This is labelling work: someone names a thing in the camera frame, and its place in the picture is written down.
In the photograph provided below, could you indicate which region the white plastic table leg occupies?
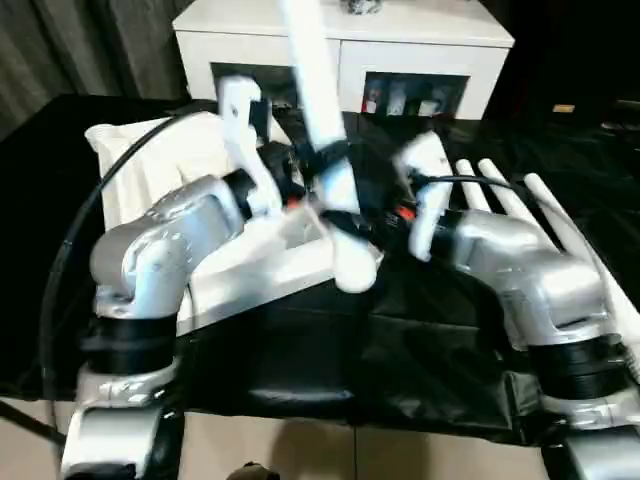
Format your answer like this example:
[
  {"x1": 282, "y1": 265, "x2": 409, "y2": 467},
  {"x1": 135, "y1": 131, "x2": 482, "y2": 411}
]
[
  {"x1": 277, "y1": 0, "x2": 379, "y2": 296},
  {"x1": 456, "y1": 158, "x2": 484, "y2": 214},
  {"x1": 477, "y1": 158, "x2": 531, "y2": 219},
  {"x1": 521, "y1": 172, "x2": 640, "y2": 331}
]

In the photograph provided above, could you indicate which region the white plastic table top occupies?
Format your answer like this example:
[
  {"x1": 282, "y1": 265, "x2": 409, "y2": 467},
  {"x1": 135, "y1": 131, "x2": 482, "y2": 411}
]
[{"x1": 83, "y1": 110, "x2": 386, "y2": 337}]

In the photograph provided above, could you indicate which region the black work mat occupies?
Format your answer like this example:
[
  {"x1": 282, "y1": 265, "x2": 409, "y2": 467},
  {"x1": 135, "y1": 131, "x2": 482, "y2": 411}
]
[{"x1": 0, "y1": 94, "x2": 640, "y2": 446}]

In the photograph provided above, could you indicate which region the white sideboard cabinet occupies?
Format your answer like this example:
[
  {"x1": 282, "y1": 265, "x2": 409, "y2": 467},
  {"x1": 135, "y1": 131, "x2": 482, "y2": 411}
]
[{"x1": 172, "y1": 0, "x2": 516, "y2": 121}]

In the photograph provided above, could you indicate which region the grey tangled bundle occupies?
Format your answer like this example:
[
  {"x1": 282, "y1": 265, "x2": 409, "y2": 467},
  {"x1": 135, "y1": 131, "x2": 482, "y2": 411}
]
[{"x1": 341, "y1": 0, "x2": 384, "y2": 16}]

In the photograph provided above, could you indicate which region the black robot foot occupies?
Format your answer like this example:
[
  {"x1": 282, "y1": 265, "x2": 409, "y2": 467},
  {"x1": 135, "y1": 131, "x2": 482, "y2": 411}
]
[{"x1": 234, "y1": 462, "x2": 281, "y2": 480}]

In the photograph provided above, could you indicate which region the black stand leg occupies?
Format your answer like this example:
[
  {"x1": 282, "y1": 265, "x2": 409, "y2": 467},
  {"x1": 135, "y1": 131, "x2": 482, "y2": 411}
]
[{"x1": 0, "y1": 398, "x2": 66, "y2": 444}]

